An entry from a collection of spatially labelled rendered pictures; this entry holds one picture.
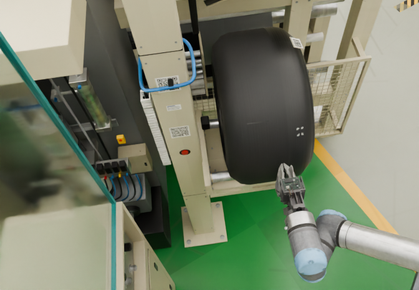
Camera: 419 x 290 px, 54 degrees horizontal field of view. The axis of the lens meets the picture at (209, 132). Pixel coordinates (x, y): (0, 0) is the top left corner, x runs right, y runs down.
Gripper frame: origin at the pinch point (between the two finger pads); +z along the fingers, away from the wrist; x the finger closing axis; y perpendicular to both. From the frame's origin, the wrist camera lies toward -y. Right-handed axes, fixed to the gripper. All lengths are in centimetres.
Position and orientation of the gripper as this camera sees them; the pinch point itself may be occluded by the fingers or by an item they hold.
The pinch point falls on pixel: (283, 168)
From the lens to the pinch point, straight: 147.0
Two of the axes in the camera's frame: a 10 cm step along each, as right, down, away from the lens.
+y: -0.8, -6.2, -7.8
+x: -9.9, 1.4, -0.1
